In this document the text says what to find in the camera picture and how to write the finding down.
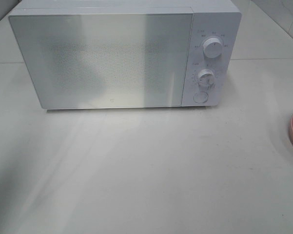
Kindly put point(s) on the white timer knob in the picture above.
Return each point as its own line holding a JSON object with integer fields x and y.
{"x": 205, "y": 78}

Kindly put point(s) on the white microwave oven body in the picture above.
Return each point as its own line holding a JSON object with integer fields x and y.
{"x": 210, "y": 18}

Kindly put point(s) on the upper white power knob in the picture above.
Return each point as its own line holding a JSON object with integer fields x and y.
{"x": 212, "y": 47}

